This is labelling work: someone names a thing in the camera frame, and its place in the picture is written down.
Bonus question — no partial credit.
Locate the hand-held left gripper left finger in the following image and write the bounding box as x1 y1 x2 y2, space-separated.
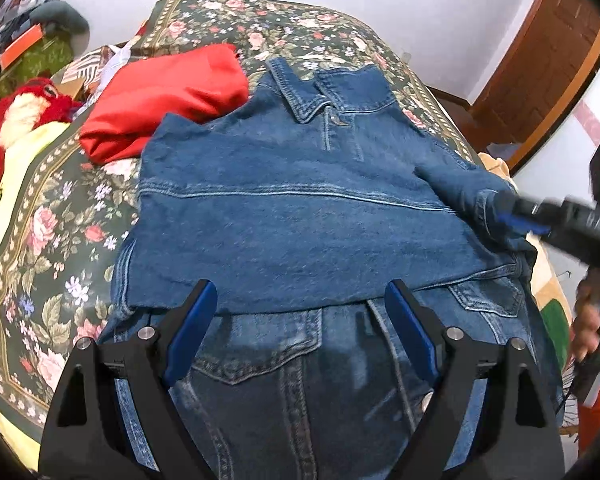
39 279 218 480

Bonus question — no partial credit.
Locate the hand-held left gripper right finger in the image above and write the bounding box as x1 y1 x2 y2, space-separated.
384 279 566 480

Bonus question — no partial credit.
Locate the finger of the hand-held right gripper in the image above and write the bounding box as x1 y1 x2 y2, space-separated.
496 192 543 217
499 212 553 238

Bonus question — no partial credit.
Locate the blue denim jacket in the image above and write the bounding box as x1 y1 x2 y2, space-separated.
97 57 566 480

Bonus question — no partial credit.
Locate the person's right hand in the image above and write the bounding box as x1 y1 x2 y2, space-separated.
569 269 600 363

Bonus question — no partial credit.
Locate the wooden door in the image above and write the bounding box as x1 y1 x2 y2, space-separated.
467 0 600 171

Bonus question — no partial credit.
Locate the floral blanket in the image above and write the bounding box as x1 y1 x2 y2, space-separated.
0 0 486 431

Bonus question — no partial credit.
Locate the yellow cloth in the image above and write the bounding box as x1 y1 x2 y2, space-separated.
0 122 73 471

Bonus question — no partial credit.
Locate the red garment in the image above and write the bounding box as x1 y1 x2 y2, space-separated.
79 44 251 165

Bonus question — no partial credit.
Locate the brown striped cloth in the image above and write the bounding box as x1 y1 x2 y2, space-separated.
62 47 116 102

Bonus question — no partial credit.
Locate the grey checked shirt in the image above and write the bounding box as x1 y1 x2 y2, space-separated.
97 42 133 92

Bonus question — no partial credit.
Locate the orange tag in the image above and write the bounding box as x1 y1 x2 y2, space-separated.
2 25 43 68

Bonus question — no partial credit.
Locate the grey cushion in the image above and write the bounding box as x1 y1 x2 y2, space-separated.
30 0 92 53

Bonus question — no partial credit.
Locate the green box with orange item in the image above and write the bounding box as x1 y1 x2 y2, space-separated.
0 0 68 86

